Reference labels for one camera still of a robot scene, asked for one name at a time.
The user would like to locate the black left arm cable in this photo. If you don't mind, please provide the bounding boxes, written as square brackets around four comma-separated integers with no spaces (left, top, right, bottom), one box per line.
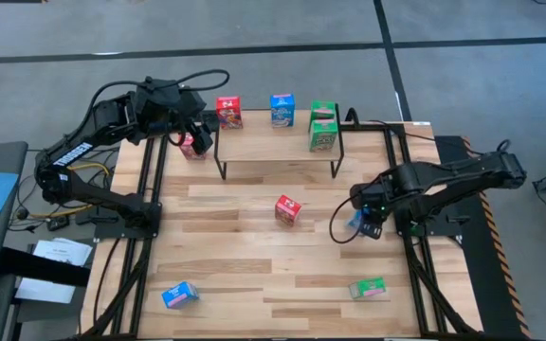
[85,68,231,148]

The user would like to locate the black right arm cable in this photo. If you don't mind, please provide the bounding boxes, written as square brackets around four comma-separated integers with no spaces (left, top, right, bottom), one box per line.
[328,192,367,245]

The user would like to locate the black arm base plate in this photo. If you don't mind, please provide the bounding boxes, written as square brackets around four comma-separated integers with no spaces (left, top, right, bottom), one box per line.
[392,198,464,238]
[93,201,163,241]

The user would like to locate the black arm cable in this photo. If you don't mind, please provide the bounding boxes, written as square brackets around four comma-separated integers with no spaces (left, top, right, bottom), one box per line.
[328,192,367,245]
[85,68,231,148]

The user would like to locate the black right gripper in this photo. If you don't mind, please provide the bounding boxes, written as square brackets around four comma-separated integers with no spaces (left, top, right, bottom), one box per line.
[350,167,412,240]

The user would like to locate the black power adapter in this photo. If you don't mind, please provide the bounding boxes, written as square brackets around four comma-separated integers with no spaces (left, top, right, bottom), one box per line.
[46,215,71,232]

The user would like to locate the yellow power cable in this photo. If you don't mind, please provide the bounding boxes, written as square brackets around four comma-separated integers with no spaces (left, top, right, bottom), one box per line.
[28,162,112,220]

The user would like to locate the white paper sheet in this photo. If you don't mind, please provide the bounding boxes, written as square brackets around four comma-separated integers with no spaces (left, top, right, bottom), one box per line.
[32,238,94,267]
[14,277,78,305]

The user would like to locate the blue Rice Krispies cereal box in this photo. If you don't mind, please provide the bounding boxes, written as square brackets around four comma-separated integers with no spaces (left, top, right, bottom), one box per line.
[347,209,373,237]
[160,280,201,311]
[269,93,297,129]

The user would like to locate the red Froot Loops cereal box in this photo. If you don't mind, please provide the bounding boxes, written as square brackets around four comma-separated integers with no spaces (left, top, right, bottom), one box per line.
[274,194,303,227]
[215,96,245,131]
[179,133,207,161]

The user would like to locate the black curved bracket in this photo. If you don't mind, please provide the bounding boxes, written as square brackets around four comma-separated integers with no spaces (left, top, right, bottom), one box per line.
[345,107,363,130]

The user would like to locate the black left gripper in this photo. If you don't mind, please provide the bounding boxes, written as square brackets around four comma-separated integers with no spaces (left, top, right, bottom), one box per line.
[146,83,215,156]

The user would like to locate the green Apple Jacks cereal box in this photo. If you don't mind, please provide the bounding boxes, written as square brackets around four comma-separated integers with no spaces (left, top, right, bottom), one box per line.
[348,277,388,300]
[307,118,339,153]
[310,99,337,122]

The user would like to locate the wooden shelf black metal frame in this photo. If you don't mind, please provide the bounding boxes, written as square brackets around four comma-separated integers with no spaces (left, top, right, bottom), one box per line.
[213,103,346,181]

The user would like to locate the black floor cable bundle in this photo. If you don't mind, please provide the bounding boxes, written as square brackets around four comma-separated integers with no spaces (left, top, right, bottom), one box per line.
[7,147,122,234]

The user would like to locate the black hazard-striped floor mat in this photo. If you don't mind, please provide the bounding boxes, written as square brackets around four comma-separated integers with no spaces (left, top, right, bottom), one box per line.
[436,135,535,340]

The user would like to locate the black aluminium table frame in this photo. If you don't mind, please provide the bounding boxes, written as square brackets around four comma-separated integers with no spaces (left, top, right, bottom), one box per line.
[81,109,481,340]

